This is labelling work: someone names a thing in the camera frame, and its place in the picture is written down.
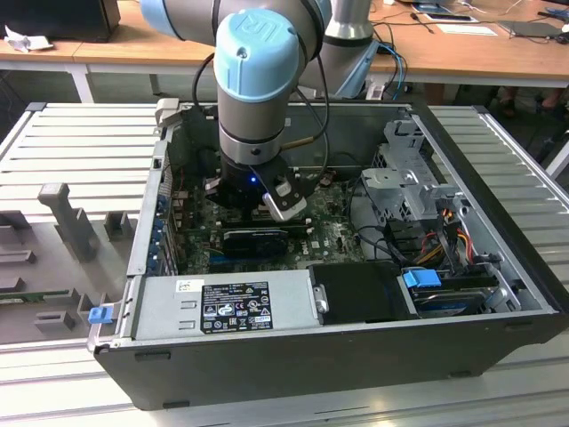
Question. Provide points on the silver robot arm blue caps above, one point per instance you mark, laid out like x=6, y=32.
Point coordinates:
x=249, y=120

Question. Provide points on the black RAM slot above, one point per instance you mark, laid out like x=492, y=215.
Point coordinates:
x=240, y=223
x=235, y=218
x=302, y=233
x=249, y=227

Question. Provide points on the black graphics card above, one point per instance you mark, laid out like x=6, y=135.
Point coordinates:
x=253, y=247

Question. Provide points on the blue board connector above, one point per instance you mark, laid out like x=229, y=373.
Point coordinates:
x=218, y=257

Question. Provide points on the grey plastic case latch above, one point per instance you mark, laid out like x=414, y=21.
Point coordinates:
x=168, y=113

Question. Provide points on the green motherboard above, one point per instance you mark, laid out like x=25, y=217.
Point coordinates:
x=333, y=231

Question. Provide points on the silver power supply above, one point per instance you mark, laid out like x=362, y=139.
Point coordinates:
x=169, y=311

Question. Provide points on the silver drive cage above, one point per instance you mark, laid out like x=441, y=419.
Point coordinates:
x=391, y=182

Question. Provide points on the grey parts rack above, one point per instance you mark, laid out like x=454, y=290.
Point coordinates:
x=111, y=276

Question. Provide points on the wooden desk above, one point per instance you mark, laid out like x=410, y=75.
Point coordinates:
x=111, y=53

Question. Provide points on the blue case latch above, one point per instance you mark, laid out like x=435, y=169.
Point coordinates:
x=100, y=316

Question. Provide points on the black open PC case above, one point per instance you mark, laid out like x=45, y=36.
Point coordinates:
x=311, y=369

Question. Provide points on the hard disk blue carrier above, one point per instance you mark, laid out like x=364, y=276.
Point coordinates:
x=420, y=279

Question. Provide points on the green RAM stick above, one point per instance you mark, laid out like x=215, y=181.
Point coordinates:
x=26, y=297

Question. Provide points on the black box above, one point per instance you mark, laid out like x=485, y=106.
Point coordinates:
x=58, y=20

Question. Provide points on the crumpled white paper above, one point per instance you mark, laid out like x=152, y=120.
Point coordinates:
x=26, y=42

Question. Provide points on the smartphone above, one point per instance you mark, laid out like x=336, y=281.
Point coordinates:
x=449, y=17

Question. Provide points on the white paper sheet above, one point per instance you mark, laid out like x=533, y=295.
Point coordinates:
x=467, y=29

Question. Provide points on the person foot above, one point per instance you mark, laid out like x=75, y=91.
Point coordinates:
x=551, y=104
x=509, y=104

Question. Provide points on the dark laptop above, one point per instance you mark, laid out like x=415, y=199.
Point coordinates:
x=533, y=30

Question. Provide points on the black camera bracket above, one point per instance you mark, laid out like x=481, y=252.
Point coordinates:
x=284, y=175

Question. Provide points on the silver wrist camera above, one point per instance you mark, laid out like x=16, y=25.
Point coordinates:
x=286, y=209

